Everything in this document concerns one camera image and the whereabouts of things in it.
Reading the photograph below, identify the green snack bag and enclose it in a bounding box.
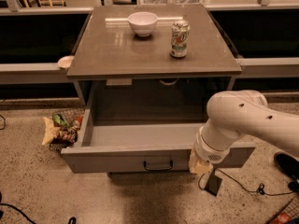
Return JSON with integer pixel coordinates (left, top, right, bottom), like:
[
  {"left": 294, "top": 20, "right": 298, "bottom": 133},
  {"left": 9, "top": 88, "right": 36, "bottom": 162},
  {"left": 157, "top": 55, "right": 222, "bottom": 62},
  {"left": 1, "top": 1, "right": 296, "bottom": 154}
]
[{"left": 52, "top": 113, "right": 69, "bottom": 128}]

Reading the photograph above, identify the grey cabinet with glossy top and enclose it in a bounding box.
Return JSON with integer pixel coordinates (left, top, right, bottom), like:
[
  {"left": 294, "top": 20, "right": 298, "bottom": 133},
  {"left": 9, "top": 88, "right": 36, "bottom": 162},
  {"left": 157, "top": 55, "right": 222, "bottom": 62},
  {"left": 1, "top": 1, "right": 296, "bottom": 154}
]
[{"left": 67, "top": 4, "right": 241, "bottom": 102}]

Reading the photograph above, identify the black shoe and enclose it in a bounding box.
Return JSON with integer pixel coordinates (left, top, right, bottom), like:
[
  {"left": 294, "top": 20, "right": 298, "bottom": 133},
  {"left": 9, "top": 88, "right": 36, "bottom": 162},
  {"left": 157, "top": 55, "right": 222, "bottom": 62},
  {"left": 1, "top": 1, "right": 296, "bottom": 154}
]
[{"left": 274, "top": 152, "right": 299, "bottom": 180}]

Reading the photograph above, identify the black drawer handle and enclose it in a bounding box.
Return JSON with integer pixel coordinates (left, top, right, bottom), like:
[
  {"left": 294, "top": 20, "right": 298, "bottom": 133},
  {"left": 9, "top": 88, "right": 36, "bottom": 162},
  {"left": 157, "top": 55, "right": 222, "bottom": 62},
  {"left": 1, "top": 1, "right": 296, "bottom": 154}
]
[{"left": 143, "top": 161, "right": 173, "bottom": 172}]

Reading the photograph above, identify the black cable on floor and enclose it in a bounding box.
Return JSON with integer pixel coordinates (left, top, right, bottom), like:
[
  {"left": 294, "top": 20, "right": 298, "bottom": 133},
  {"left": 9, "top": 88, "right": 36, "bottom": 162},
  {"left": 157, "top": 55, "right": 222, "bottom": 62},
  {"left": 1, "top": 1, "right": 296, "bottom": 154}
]
[{"left": 197, "top": 168, "right": 299, "bottom": 198}]

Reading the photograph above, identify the green white soda can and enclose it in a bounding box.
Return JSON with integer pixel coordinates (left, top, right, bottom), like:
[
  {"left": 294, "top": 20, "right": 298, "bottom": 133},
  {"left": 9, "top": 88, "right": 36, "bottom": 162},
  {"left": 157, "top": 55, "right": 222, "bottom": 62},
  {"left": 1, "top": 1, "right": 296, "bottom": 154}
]
[{"left": 170, "top": 20, "right": 190, "bottom": 58}]

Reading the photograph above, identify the wire basket on floor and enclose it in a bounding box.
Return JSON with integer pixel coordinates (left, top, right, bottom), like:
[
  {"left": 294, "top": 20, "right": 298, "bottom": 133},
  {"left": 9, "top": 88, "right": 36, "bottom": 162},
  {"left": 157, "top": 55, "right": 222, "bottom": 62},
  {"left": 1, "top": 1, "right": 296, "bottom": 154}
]
[{"left": 49, "top": 108, "right": 84, "bottom": 153}]

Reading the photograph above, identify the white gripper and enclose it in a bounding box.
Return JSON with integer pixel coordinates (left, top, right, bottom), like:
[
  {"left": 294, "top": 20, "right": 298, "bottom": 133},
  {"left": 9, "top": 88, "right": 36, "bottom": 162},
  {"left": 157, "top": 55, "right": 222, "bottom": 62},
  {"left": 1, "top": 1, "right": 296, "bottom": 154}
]
[{"left": 189, "top": 126, "right": 233, "bottom": 175}]

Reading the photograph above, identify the black cable bottom left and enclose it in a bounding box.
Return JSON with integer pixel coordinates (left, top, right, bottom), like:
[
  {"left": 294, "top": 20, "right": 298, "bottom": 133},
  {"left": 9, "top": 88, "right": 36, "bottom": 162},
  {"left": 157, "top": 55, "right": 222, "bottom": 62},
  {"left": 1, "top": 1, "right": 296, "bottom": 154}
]
[{"left": 0, "top": 191, "right": 78, "bottom": 224}]

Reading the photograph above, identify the white ceramic bowl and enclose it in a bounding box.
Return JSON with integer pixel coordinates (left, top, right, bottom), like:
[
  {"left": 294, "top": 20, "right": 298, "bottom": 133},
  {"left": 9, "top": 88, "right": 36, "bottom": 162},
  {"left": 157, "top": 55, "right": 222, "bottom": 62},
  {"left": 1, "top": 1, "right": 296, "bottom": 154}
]
[{"left": 127, "top": 12, "right": 158, "bottom": 36}]

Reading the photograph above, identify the small white round dish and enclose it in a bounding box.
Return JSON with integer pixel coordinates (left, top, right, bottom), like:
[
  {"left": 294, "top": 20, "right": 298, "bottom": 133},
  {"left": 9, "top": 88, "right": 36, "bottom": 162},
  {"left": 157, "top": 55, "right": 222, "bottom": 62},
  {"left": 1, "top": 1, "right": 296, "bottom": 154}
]
[{"left": 58, "top": 55, "right": 74, "bottom": 69}]

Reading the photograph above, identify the wire basket bottom right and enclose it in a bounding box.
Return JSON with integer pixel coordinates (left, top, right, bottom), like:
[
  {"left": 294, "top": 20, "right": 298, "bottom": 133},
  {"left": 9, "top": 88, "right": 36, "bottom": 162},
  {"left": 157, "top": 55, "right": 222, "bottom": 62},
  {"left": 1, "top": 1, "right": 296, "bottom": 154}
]
[{"left": 267, "top": 197, "right": 299, "bottom": 224}]

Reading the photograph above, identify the grey top drawer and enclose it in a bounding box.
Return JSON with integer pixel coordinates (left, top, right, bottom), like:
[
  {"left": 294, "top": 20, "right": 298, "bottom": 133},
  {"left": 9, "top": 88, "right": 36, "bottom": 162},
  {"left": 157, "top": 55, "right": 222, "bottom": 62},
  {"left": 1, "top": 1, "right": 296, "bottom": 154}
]
[{"left": 60, "top": 77, "right": 257, "bottom": 175}]

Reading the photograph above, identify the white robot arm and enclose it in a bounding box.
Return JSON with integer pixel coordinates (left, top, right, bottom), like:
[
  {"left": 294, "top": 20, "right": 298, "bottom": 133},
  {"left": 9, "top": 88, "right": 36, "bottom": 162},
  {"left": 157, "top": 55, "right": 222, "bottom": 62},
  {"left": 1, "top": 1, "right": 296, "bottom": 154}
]
[{"left": 189, "top": 91, "right": 299, "bottom": 175}]

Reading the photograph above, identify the brown patterned snack bag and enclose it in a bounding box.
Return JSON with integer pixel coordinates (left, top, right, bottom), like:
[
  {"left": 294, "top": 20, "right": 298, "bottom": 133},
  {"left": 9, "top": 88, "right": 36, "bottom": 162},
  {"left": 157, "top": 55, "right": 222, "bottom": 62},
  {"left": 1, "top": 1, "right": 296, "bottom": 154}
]
[{"left": 53, "top": 129, "right": 78, "bottom": 144}]

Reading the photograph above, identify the yellow chip bag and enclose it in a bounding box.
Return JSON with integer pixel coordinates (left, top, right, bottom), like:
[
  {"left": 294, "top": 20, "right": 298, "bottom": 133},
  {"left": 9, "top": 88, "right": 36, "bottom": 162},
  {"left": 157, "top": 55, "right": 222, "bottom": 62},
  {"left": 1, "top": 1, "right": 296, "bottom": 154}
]
[{"left": 42, "top": 117, "right": 55, "bottom": 145}]

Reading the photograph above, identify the red snack packet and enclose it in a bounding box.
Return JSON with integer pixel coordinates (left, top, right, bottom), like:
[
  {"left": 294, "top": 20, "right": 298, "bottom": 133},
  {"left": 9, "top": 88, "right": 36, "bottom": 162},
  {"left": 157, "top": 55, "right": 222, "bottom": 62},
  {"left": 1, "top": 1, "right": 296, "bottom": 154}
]
[{"left": 73, "top": 116, "right": 83, "bottom": 128}]

